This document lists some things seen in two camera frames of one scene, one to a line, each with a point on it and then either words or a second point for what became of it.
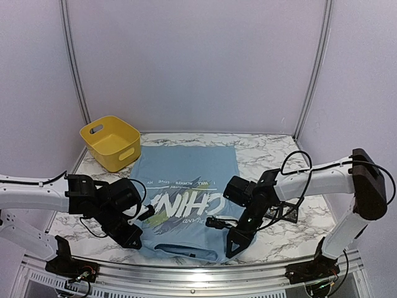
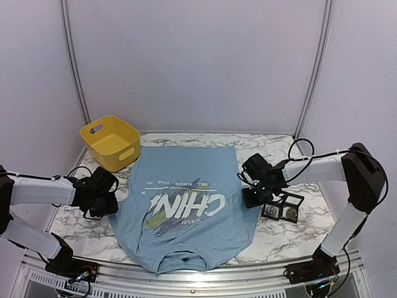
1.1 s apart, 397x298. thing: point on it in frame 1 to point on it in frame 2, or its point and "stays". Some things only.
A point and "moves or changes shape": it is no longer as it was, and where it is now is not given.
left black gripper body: x=107 y=220 to x=101 y=208
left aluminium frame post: x=69 y=44 stays
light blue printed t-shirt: x=185 y=185 moves or changes shape
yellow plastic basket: x=115 y=143 stays
